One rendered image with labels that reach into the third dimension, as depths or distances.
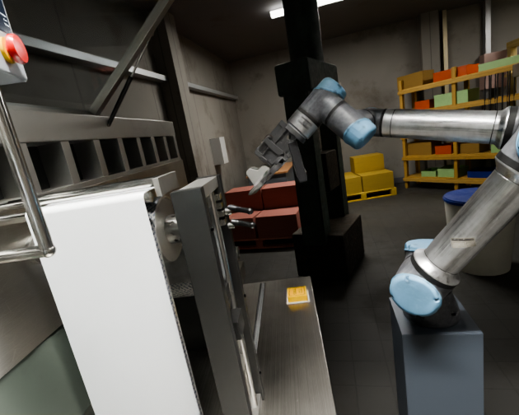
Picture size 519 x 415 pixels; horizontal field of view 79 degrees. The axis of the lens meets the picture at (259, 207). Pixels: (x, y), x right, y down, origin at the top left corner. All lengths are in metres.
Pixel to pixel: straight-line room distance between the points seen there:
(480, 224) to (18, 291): 0.97
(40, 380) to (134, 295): 0.31
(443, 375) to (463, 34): 6.97
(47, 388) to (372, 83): 6.91
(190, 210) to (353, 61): 6.81
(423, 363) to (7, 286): 1.04
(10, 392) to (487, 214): 1.01
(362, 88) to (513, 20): 2.74
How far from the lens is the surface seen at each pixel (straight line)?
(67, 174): 1.03
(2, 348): 0.83
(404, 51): 7.34
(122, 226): 0.64
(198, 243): 0.51
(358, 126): 0.81
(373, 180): 6.14
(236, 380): 0.63
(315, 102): 0.84
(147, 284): 0.66
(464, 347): 1.08
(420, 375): 1.11
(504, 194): 0.77
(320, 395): 0.85
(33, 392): 0.90
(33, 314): 0.88
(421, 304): 0.86
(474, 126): 0.89
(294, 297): 1.17
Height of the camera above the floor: 1.50
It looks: 13 degrees down
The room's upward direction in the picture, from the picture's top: 10 degrees counter-clockwise
